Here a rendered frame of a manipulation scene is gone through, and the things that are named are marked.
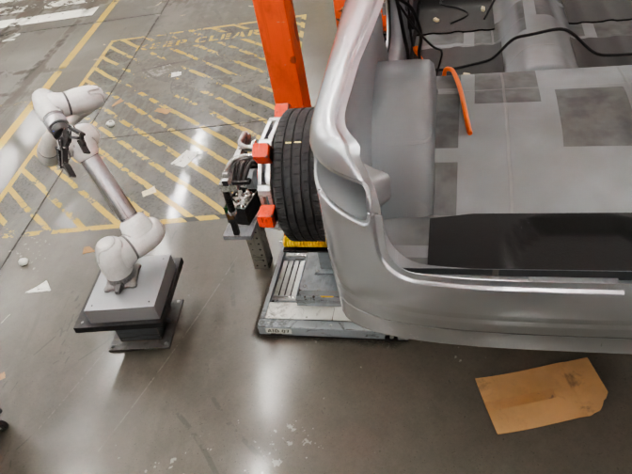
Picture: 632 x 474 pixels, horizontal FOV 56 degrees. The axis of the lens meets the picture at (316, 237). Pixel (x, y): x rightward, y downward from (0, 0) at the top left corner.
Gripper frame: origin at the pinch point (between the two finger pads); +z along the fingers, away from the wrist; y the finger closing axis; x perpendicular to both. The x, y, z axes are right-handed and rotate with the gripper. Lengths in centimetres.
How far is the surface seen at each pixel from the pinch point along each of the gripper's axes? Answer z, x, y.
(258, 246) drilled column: 18, -133, 42
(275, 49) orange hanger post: -33, -99, -59
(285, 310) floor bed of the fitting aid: 65, -120, 41
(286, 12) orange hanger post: -35, -92, -78
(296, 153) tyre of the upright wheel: 34, -70, -47
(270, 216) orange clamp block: 47, -67, -19
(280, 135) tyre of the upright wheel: 22, -70, -46
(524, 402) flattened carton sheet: 174, -138, -32
